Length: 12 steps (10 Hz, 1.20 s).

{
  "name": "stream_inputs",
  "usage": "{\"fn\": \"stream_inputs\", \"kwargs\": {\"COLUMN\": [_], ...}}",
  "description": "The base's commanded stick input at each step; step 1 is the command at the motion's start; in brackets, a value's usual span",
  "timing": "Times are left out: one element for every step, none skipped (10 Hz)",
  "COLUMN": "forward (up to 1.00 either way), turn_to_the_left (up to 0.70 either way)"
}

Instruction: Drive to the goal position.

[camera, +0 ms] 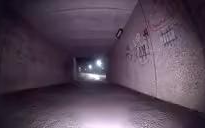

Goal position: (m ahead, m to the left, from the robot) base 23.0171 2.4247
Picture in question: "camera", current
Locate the bright street lamp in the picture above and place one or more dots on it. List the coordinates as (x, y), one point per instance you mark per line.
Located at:
(99, 62)

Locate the small distant street lamp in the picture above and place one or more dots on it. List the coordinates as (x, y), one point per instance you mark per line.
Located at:
(90, 66)

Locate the grey asphalt path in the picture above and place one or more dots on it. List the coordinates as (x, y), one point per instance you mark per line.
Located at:
(90, 106)

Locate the concrete underpass tunnel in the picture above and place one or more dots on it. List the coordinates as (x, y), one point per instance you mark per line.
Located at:
(176, 66)

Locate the dark wall lamp fixture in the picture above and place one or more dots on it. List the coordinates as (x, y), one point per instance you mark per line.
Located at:
(119, 33)

